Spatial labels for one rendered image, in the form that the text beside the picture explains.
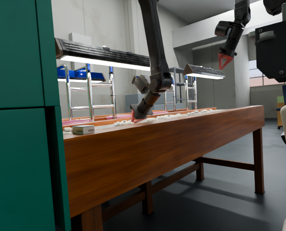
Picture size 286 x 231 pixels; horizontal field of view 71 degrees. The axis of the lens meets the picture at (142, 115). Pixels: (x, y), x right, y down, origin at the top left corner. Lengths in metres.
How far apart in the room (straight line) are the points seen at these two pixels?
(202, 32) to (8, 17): 5.73
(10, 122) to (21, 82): 0.07
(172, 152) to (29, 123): 0.52
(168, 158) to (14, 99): 0.54
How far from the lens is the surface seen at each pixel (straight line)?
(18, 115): 0.42
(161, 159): 0.72
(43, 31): 0.46
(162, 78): 0.77
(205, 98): 7.19
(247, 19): 1.14
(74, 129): 0.58
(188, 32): 6.22
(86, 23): 4.17
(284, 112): 0.74
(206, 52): 7.33
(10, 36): 0.44
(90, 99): 1.09
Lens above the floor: 0.83
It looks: 3 degrees down
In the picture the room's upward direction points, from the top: 4 degrees counter-clockwise
